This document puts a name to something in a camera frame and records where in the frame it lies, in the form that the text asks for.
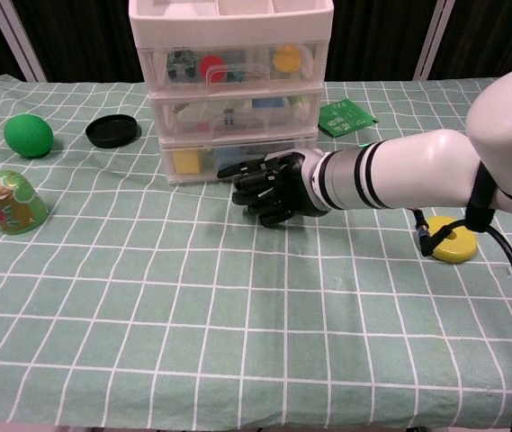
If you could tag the clear drawer with yellow cube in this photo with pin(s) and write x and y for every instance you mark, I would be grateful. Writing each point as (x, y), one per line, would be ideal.
(206, 162)

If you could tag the yellow round object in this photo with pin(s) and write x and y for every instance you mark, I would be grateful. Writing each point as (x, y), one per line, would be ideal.
(287, 58)

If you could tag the green tea packet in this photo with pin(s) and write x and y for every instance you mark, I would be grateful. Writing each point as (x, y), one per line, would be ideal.
(344, 118)

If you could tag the green white checked tablecloth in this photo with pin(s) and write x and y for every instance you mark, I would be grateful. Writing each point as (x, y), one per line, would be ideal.
(192, 315)

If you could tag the dark teal object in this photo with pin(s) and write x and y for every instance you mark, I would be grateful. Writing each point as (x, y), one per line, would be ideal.
(235, 75)

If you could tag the black curtain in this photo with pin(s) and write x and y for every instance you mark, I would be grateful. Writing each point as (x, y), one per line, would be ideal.
(84, 36)

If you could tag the green gold nesting doll half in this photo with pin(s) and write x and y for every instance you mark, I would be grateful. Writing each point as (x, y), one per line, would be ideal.
(12, 204)

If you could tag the dark printed cube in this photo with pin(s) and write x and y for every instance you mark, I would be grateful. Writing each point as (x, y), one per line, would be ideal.
(180, 63)

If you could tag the green egg-shaped ball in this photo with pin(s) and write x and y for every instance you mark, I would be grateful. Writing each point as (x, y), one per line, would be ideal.
(28, 135)

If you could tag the white plastic drawer cabinet frame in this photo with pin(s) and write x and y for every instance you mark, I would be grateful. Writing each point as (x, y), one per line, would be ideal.
(228, 22)

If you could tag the red ball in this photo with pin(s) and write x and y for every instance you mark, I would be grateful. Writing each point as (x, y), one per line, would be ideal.
(210, 65)

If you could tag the yellow cube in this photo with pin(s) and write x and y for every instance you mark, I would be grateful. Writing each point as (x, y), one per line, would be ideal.
(185, 162)

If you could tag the blue flat block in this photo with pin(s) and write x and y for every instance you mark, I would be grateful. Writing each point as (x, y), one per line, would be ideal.
(268, 103)

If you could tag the white frame post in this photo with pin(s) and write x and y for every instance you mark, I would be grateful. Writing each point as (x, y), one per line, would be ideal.
(19, 40)
(433, 40)

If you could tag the black round lid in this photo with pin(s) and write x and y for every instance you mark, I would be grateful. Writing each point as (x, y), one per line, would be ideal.
(111, 131)

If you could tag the white dice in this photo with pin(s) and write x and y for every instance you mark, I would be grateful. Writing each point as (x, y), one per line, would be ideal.
(228, 116)

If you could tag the clear drawer with dice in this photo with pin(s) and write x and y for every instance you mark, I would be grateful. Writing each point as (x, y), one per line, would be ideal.
(260, 123)

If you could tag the white green small bottle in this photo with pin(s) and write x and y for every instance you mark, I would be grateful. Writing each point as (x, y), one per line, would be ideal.
(299, 105)

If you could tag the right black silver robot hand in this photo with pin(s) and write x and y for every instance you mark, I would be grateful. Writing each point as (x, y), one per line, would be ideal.
(291, 189)

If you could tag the clear drawer with red ball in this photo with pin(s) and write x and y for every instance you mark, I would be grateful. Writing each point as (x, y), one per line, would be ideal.
(255, 83)

